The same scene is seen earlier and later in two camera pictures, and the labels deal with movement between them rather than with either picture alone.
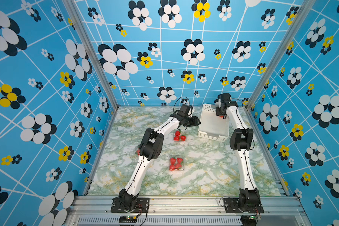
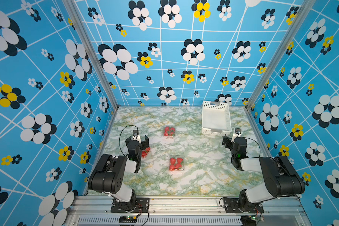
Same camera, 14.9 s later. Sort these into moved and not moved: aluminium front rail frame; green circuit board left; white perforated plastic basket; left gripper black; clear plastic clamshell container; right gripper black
Moved: right gripper black; left gripper black; white perforated plastic basket
Not moved: clear plastic clamshell container; green circuit board left; aluminium front rail frame
